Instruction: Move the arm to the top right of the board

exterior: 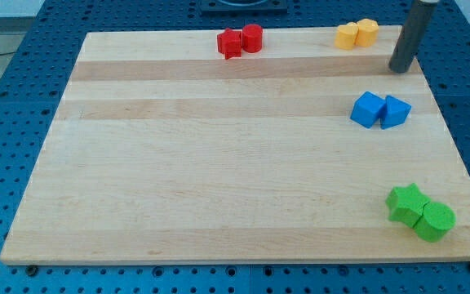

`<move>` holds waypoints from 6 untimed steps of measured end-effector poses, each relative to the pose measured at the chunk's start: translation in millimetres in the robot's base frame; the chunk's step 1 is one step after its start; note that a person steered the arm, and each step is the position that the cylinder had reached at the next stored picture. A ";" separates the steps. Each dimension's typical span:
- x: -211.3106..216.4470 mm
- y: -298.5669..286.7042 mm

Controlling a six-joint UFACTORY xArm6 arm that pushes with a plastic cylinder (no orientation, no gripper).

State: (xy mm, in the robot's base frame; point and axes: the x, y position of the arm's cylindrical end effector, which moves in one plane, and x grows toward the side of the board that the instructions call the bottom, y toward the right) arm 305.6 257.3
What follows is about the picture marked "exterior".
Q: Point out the blue triangle block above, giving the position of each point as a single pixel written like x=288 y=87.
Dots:
x=395 y=113

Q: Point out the yellow heart block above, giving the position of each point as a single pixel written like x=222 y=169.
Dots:
x=346 y=35

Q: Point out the yellow hexagon block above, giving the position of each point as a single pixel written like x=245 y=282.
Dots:
x=368 y=30

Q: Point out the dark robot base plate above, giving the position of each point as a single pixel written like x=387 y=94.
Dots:
x=211 y=7

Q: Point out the green star block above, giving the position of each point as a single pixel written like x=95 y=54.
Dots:
x=405 y=204

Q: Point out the red star block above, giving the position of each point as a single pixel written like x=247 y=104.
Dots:
x=229 y=43

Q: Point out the blue cube block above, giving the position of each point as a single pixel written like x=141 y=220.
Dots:
x=368 y=109

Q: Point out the light wooden board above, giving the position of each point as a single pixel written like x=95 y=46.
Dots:
x=162 y=152

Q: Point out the green cylinder block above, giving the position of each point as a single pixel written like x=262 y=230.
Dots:
x=436 y=221

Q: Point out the red cylinder block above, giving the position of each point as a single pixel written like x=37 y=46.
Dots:
x=252 y=38

